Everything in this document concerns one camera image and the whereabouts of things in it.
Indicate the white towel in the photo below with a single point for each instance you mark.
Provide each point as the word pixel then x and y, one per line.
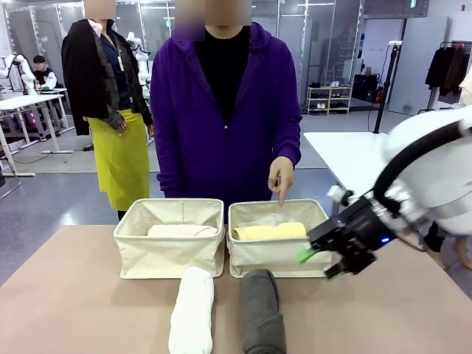
pixel 191 313

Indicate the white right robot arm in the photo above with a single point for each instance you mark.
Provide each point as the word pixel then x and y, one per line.
pixel 424 129

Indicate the person's right forearm purple sleeve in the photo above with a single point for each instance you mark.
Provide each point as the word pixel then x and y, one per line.
pixel 166 166

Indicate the yellow towel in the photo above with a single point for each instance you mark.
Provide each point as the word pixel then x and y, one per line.
pixel 269 232

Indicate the white table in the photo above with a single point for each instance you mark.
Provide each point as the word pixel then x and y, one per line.
pixel 343 155

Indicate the dark grey towel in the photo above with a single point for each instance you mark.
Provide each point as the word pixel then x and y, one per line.
pixel 262 313

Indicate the grey partition panel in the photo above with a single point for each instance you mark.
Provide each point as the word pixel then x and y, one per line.
pixel 416 66

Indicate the hanging brown coat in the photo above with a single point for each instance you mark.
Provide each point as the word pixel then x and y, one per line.
pixel 459 70

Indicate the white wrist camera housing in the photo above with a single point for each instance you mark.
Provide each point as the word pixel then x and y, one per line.
pixel 335 193

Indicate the black tripod pole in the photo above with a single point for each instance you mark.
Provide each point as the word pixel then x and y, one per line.
pixel 385 85

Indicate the white desk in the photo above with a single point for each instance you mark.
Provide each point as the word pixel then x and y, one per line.
pixel 55 90
pixel 22 101

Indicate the person's left forearm purple sleeve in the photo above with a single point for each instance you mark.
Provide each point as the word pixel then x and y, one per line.
pixel 291 140

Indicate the wooden shoe rack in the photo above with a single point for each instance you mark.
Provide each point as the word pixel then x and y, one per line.
pixel 328 89

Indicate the black bag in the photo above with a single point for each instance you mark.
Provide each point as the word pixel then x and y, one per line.
pixel 365 88

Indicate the person's left hand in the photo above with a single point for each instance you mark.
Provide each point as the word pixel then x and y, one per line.
pixel 282 173

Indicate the hanging black coat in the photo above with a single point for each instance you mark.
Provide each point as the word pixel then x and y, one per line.
pixel 439 70

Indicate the bystander in dark clothes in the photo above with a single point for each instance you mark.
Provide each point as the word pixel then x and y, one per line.
pixel 462 250

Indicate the cream fabric basket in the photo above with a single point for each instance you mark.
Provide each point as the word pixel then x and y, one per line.
pixel 166 258
pixel 273 258

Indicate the seated person in varsity jacket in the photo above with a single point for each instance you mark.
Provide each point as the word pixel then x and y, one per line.
pixel 44 75

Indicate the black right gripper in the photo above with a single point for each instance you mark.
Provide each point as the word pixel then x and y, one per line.
pixel 354 228

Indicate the person in purple hoodie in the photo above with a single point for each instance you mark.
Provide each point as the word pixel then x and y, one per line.
pixel 191 147

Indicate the red fire extinguisher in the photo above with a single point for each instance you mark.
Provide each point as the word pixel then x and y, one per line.
pixel 379 99

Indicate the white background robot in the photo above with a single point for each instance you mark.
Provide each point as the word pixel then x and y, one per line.
pixel 142 70
pixel 22 68

